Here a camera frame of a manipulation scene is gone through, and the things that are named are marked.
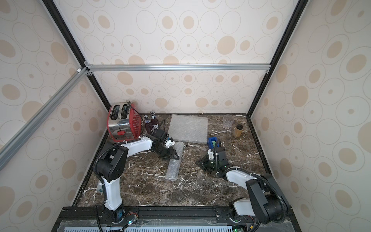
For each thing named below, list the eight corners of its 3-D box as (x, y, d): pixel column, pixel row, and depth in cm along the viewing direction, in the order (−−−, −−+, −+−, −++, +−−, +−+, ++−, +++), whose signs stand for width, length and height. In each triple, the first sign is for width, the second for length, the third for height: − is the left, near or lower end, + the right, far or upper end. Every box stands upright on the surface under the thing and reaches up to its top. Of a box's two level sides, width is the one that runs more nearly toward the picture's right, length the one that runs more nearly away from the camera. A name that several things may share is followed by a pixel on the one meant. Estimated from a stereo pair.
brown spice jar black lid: (233, 137, 108) (236, 130, 101) (232, 131, 112) (234, 123, 105) (240, 137, 108) (243, 130, 101) (238, 131, 112) (242, 123, 105)
